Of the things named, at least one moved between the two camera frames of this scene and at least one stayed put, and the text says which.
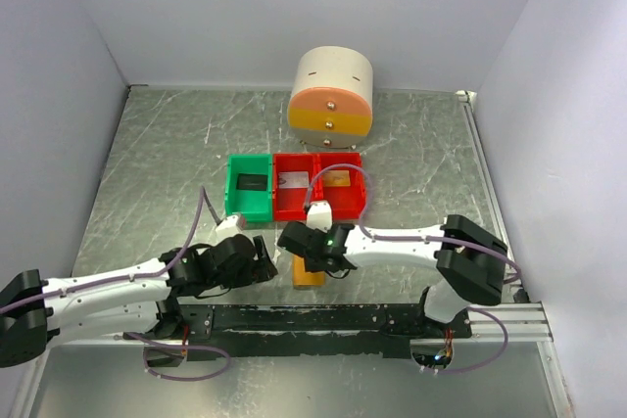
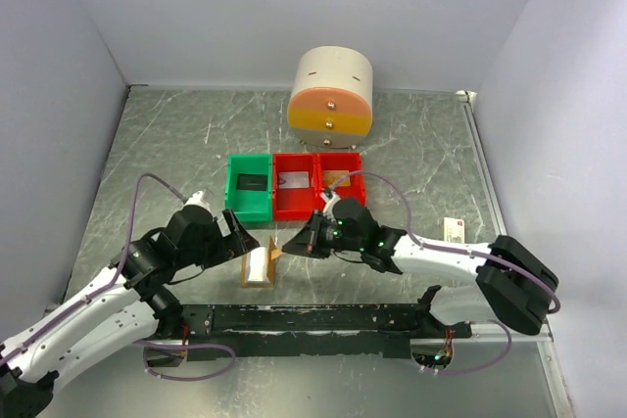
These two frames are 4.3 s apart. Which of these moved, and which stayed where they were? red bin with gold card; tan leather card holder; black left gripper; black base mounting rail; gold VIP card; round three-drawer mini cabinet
Moved: tan leather card holder; black left gripper
Stayed: red bin with gold card; black base mounting rail; gold VIP card; round three-drawer mini cabinet
